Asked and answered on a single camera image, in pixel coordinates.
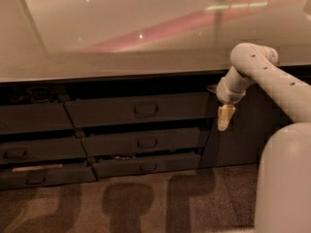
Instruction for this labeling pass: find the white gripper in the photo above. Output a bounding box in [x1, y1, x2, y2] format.
[207, 78, 246, 131]

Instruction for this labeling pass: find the dark grey drawer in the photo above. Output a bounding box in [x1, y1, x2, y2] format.
[0, 163, 96, 190]
[0, 103, 72, 135]
[0, 138, 86, 164]
[65, 92, 217, 127]
[92, 152, 200, 178]
[82, 127, 209, 156]

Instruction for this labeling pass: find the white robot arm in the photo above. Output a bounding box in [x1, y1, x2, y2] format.
[215, 43, 311, 233]

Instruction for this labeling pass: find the dark grey cabinet door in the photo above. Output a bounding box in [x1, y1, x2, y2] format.
[199, 84, 293, 168]

